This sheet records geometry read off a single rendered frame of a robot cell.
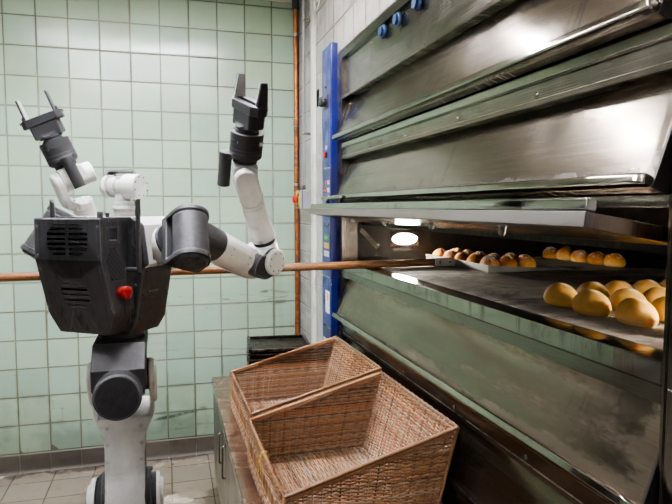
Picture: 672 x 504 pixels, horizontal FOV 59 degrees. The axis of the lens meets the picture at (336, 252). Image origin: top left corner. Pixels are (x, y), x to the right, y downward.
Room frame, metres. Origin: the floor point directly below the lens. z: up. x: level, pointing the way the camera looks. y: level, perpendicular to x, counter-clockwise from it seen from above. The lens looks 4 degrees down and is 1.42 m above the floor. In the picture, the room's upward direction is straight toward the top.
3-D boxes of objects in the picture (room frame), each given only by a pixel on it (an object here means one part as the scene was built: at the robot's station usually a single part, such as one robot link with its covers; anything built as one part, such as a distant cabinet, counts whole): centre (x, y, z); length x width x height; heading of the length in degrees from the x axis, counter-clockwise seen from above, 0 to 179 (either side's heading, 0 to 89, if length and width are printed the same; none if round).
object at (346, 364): (2.28, 0.14, 0.72); 0.56 x 0.49 x 0.28; 17
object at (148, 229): (1.55, 0.59, 1.26); 0.34 x 0.30 x 0.36; 71
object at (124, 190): (1.61, 0.57, 1.46); 0.10 x 0.07 x 0.09; 71
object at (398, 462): (1.70, -0.02, 0.72); 0.56 x 0.49 x 0.28; 17
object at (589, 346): (1.79, -0.30, 1.16); 1.80 x 0.06 x 0.04; 16
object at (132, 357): (1.53, 0.56, 1.00); 0.28 x 0.13 x 0.18; 16
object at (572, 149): (1.79, -0.27, 1.54); 1.79 x 0.11 x 0.19; 16
